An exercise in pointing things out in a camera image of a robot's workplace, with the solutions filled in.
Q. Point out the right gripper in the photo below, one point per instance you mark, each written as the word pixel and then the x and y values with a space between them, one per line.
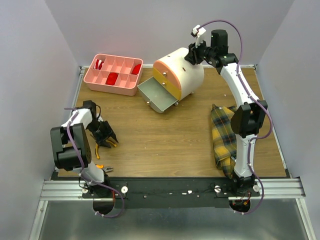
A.
pixel 194 53

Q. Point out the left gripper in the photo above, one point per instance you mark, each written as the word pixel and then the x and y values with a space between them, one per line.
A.
pixel 109 130

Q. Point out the yellow needle nose pliers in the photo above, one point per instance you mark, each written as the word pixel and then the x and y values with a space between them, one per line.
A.
pixel 97 148

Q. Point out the white round drawer cabinet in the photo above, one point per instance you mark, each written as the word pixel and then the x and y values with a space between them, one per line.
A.
pixel 173 79

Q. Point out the orange handle pliers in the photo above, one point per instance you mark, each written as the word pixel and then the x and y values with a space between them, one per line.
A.
pixel 106 169

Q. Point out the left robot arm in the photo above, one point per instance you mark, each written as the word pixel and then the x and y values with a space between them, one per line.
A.
pixel 71 149

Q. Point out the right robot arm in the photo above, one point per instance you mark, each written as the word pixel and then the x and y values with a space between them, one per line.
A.
pixel 250 113

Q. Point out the red item right compartment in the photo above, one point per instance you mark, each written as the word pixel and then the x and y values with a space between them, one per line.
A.
pixel 136 69

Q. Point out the red item compartment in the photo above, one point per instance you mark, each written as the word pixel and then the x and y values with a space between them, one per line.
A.
pixel 111 78
pixel 136 69

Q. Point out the red item middle compartment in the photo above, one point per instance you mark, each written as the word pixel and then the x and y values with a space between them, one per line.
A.
pixel 111 78

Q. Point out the pink compartment tray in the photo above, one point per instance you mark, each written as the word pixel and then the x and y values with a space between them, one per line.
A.
pixel 126 84

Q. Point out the red white item in tray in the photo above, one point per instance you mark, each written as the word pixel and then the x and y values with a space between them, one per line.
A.
pixel 98 64

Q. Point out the yellow plaid cloth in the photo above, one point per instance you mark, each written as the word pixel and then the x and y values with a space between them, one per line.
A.
pixel 223 139

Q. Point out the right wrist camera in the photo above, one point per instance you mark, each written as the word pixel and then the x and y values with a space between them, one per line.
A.
pixel 198 32

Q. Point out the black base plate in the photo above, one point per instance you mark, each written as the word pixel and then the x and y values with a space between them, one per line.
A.
pixel 169 192

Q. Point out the aluminium frame rail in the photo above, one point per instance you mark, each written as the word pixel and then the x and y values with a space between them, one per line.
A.
pixel 274 188

